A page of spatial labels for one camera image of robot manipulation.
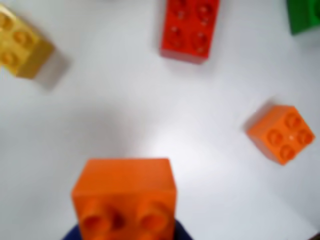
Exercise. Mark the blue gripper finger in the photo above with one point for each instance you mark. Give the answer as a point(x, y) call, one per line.
point(73, 233)
point(181, 232)

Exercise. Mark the orange 2x4 block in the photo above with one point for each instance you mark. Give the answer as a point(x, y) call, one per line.
point(125, 180)

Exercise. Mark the orange 2x2 block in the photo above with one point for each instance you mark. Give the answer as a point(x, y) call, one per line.
point(280, 135)

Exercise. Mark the yellow 2x2 block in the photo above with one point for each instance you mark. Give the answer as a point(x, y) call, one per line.
point(17, 40)

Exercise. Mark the red 2x4 block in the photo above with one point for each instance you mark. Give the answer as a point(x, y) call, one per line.
point(190, 30)

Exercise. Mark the green 2x4 block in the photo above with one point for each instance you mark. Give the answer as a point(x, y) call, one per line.
point(302, 15)

